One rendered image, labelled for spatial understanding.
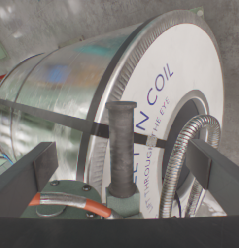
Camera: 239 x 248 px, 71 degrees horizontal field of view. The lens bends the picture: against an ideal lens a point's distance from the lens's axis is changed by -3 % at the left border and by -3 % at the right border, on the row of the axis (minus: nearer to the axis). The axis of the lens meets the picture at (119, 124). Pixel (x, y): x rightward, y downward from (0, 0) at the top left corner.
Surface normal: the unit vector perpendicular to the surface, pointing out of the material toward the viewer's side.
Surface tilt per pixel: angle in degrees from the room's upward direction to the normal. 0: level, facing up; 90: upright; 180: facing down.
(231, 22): 0
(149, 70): 90
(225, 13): 0
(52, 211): 115
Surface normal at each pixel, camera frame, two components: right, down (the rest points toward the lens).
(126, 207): 0.17, 0.25
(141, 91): 0.71, 0.16
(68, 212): -0.02, -0.97
